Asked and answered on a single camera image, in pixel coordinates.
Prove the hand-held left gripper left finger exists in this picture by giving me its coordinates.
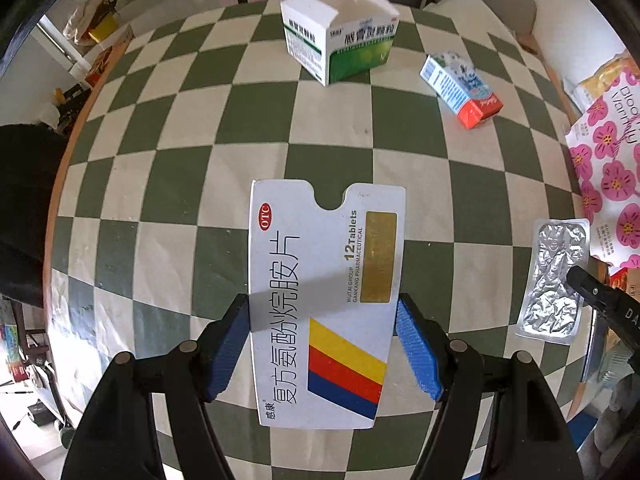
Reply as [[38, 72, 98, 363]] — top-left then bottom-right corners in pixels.
[[75, 292, 251, 480]]

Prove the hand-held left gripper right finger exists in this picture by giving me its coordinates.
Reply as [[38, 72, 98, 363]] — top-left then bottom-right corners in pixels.
[[395, 292, 586, 480]]

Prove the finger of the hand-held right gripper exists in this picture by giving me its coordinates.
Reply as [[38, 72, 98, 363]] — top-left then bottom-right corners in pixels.
[[566, 265, 640, 348]]

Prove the silver blister pack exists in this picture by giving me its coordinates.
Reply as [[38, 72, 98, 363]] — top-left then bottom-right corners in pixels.
[[515, 217, 592, 345]]

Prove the white striped tablet box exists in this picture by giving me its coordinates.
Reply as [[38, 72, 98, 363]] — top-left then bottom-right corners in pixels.
[[247, 179, 407, 432]]

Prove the person's right hand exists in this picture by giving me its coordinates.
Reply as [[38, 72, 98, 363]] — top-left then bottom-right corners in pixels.
[[592, 374, 640, 466]]

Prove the orange printed box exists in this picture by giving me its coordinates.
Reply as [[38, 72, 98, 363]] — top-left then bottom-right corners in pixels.
[[607, 266, 640, 293]]

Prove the pink flower paper bag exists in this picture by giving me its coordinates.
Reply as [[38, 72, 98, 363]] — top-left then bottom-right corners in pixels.
[[565, 67, 640, 271]]

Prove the blue stool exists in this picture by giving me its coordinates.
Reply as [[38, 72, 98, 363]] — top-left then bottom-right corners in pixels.
[[567, 400, 608, 453]]

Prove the green checkered table mat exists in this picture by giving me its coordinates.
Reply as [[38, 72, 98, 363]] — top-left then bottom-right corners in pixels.
[[47, 0, 591, 480]]

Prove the yellow snack bag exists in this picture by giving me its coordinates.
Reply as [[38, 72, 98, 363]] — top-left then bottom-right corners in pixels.
[[572, 50, 640, 113]]

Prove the blue orange small carton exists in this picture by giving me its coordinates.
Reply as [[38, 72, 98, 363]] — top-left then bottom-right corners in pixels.
[[419, 51, 504, 131]]

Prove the red gift carton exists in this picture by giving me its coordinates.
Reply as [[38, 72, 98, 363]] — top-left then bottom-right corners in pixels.
[[97, 25, 136, 63], [85, 45, 115, 86]]

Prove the white green medicine box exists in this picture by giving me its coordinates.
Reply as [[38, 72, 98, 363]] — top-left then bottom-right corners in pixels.
[[280, 0, 400, 87]]

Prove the yellow bin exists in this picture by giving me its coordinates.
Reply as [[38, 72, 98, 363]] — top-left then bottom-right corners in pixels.
[[87, 12, 119, 43]]

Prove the beige bag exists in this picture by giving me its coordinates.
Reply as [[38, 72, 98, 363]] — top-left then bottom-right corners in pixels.
[[62, 0, 121, 38]]

